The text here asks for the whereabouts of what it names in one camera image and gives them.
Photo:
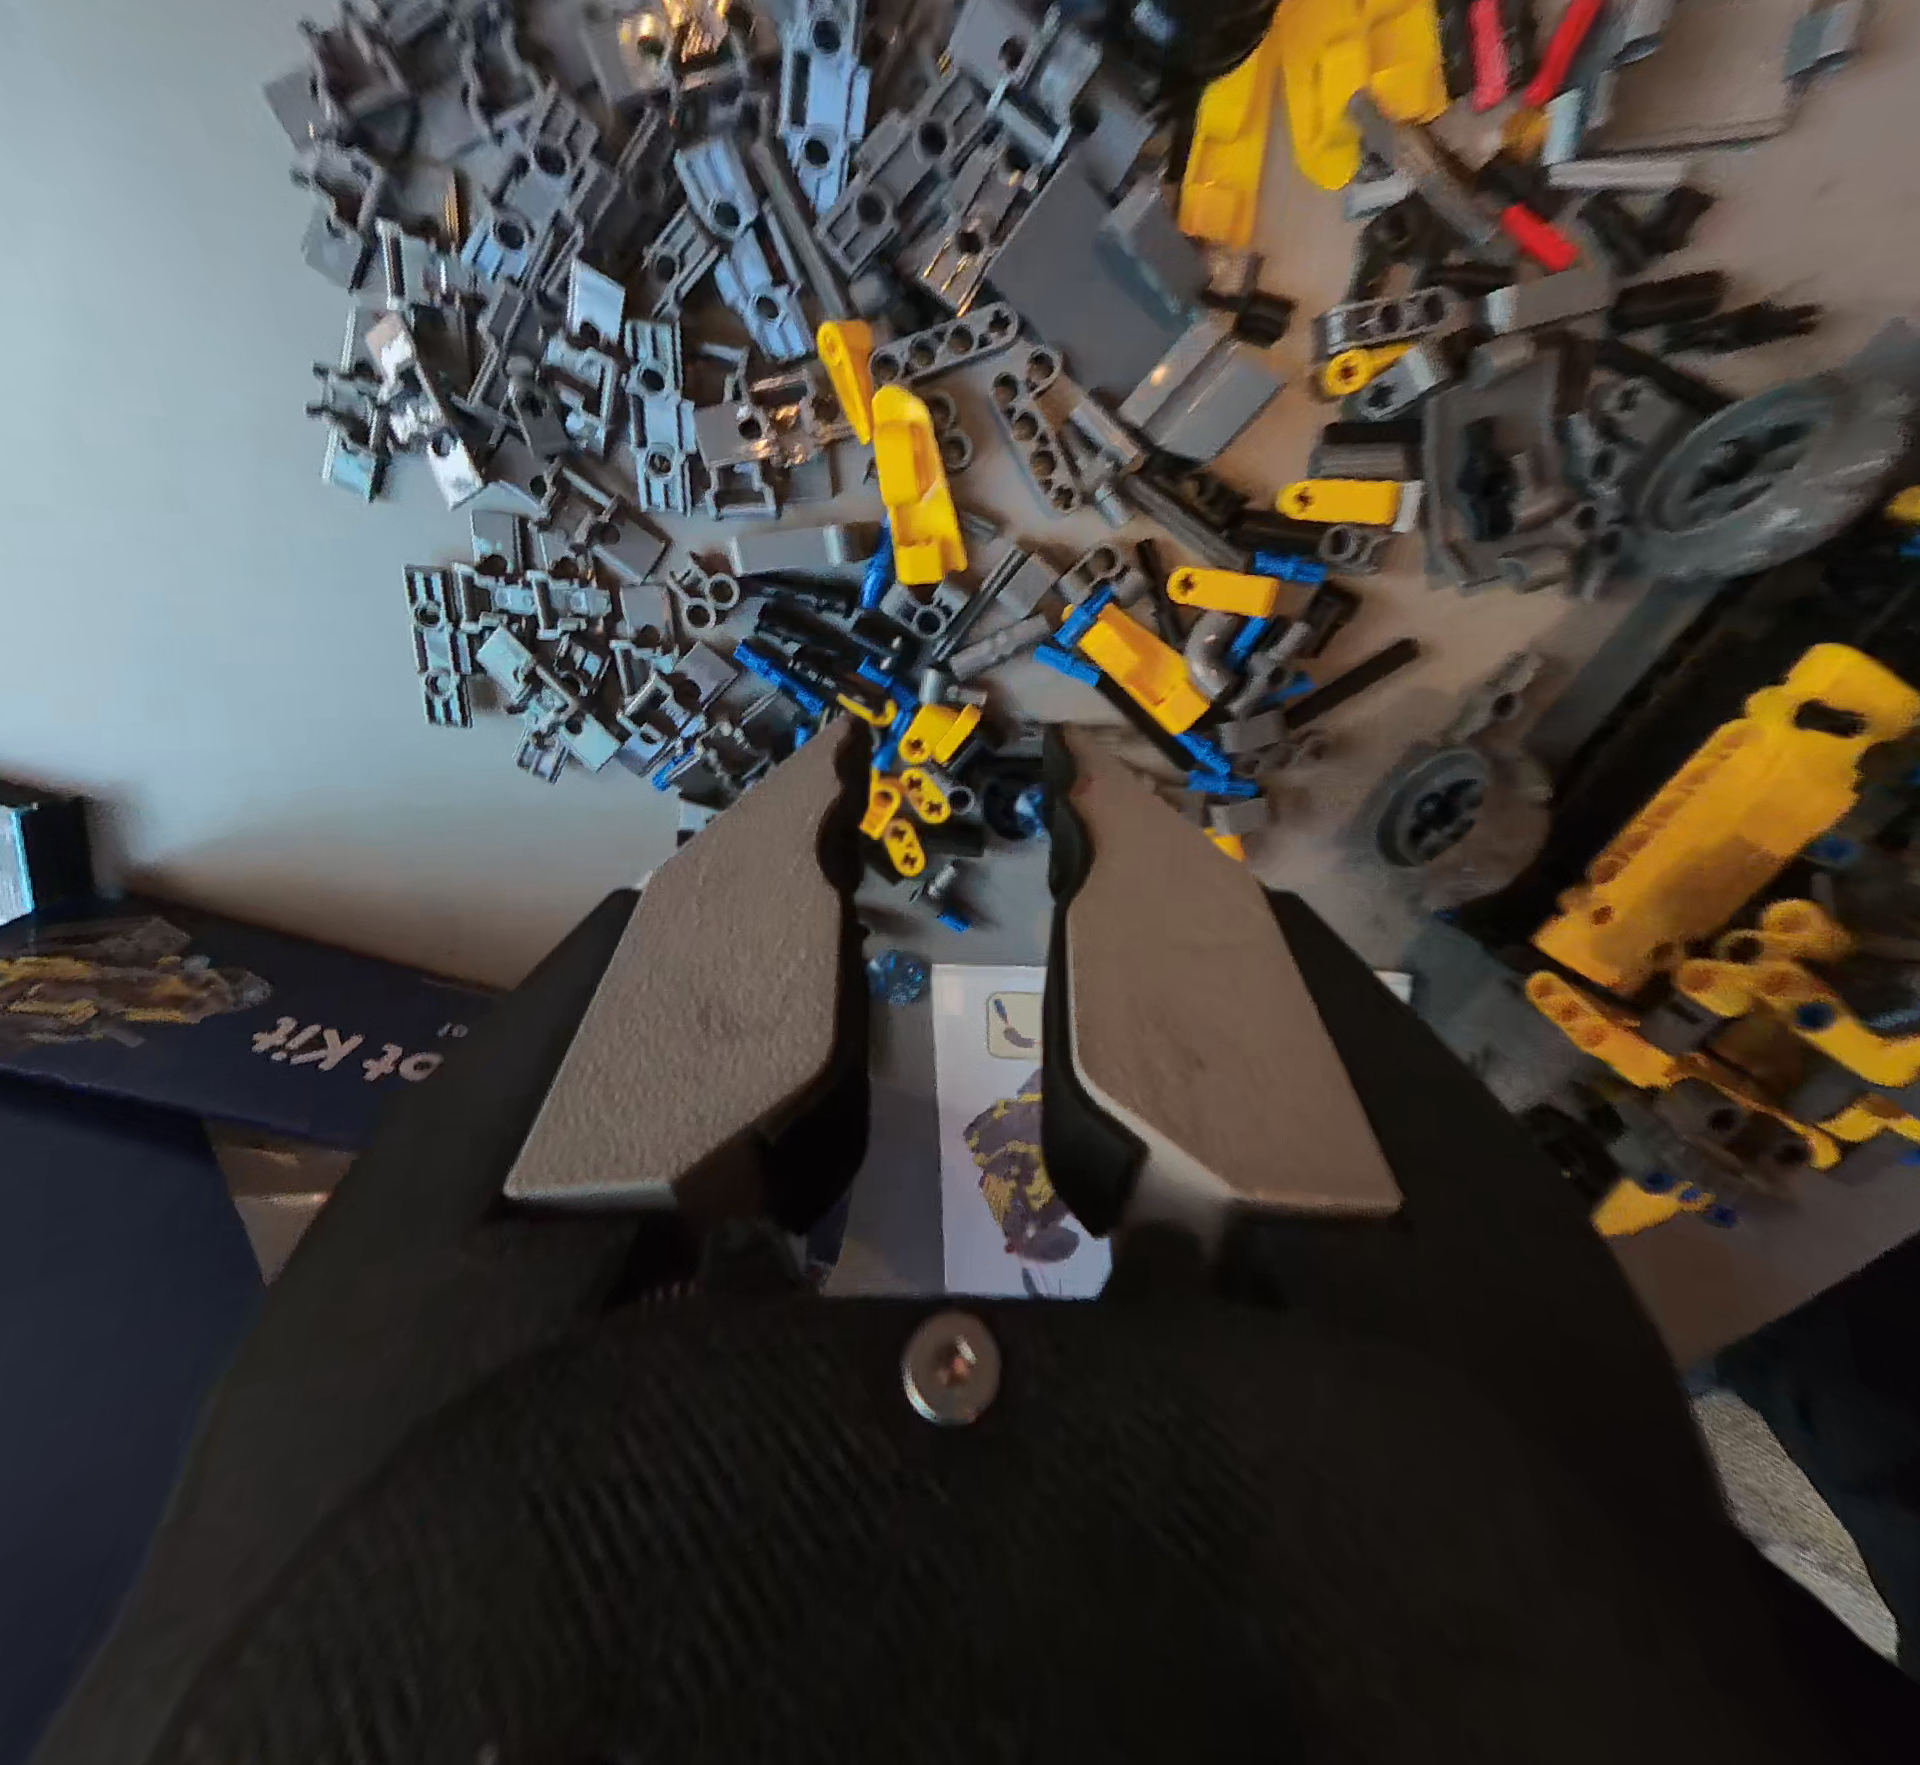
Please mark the small black carton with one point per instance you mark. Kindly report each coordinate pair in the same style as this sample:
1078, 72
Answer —
38, 850

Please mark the small blue round piece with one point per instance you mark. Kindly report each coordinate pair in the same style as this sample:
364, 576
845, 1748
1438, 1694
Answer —
897, 978

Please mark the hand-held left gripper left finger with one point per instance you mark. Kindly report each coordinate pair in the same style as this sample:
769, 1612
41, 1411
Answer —
705, 1029

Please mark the pile of grey track links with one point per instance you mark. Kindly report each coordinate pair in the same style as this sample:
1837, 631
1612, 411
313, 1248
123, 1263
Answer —
600, 220

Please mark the yellow toy vehicle model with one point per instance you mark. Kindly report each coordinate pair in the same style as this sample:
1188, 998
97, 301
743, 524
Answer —
1726, 820

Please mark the pile of mixed building pieces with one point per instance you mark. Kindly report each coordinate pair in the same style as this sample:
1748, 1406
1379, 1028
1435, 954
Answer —
1499, 220

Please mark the blue kit box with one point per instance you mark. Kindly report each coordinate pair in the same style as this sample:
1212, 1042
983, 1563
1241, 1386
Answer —
225, 1029

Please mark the yellow wedge piece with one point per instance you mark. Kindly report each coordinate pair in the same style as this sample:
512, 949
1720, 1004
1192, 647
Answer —
918, 491
1139, 663

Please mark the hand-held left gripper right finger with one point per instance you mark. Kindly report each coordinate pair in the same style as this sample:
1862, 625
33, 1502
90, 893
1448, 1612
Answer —
1200, 1029

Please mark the grey desk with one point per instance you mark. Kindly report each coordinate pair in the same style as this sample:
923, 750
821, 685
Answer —
152, 445

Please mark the yellow narrow curved panel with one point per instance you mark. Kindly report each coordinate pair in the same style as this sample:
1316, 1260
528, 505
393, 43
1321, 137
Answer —
1232, 167

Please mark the yellow curved body panel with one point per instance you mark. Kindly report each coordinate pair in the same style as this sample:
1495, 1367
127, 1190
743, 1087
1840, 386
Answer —
1358, 10

